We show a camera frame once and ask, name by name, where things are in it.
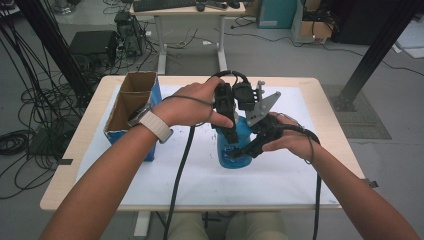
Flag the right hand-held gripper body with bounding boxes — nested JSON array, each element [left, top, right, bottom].
[[245, 91, 285, 158]]

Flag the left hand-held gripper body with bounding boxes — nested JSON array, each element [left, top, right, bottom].
[[213, 79, 267, 128]]

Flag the blue bottle with white cap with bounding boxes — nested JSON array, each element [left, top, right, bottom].
[[214, 113, 254, 169]]

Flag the person's right hand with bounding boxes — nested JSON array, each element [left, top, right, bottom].
[[261, 112, 322, 163]]

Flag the person's left hand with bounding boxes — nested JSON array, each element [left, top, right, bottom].
[[151, 76, 234, 130]]

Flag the white table mat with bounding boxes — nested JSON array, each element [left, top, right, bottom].
[[76, 84, 339, 206]]

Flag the wristwatch with white band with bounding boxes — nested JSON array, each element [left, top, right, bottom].
[[128, 103, 174, 145]]

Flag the teal box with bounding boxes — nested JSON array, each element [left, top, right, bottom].
[[256, 0, 298, 30]]

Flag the person's beige trousers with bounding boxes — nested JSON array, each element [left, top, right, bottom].
[[165, 211, 289, 240]]

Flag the dark flat device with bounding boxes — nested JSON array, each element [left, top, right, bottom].
[[204, 0, 229, 10]]

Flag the brown cardboard box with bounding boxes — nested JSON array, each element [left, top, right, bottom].
[[291, 0, 334, 44]]

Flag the dark gridded floor mat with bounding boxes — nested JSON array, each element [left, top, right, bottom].
[[321, 84, 393, 140]]

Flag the white desk with wooden top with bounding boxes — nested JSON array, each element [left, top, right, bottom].
[[129, 0, 247, 76]]

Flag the blue cardboard box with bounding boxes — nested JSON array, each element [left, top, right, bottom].
[[103, 71, 163, 163]]

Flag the black keyboard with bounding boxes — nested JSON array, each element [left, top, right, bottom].
[[132, 0, 198, 13]]

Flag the white table leg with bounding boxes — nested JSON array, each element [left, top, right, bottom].
[[133, 210, 152, 238]]

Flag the grey computer case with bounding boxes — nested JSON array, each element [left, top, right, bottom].
[[114, 9, 148, 58]]

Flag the black cabinet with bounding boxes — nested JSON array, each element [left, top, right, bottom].
[[333, 0, 401, 46]]

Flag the black equipment box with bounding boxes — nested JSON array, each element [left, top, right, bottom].
[[69, 30, 119, 64]]

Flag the white foam sheets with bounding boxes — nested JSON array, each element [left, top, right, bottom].
[[391, 19, 424, 59]]

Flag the short black cable loop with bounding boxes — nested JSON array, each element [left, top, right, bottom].
[[208, 69, 251, 88]]

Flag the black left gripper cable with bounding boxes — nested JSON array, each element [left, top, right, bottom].
[[162, 125, 197, 240]]

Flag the black metal stand post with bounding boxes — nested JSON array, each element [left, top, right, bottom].
[[329, 0, 424, 113], [13, 0, 96, 108]]

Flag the bundle of black floor cables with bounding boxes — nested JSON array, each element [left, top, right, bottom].
[[0, 19, 94, 201]]

